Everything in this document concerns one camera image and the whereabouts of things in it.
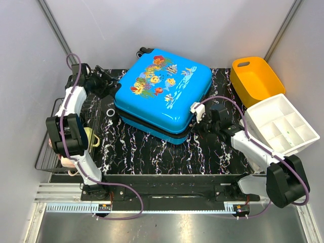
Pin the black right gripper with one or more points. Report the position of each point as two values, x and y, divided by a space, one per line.
196 128

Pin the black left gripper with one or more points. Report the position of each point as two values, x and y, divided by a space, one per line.
105 82

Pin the blue fish-print suitcase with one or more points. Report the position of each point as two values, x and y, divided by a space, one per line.
157 92

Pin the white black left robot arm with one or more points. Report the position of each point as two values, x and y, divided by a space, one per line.
66 130

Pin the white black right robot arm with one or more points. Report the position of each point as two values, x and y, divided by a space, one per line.
284 180

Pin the pale yellow mug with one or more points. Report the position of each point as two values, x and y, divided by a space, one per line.
93 139

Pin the orange plastic basket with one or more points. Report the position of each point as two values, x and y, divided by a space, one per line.
254 80

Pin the white divided organizer tray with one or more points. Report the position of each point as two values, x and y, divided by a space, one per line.
279 125

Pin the pink patterned cup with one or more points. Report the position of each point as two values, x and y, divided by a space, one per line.
68 164

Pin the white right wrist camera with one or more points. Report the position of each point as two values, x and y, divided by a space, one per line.
199 110

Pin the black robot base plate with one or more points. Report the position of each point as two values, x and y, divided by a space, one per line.
209 187

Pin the aluminium frame rail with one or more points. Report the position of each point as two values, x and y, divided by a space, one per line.
170 218

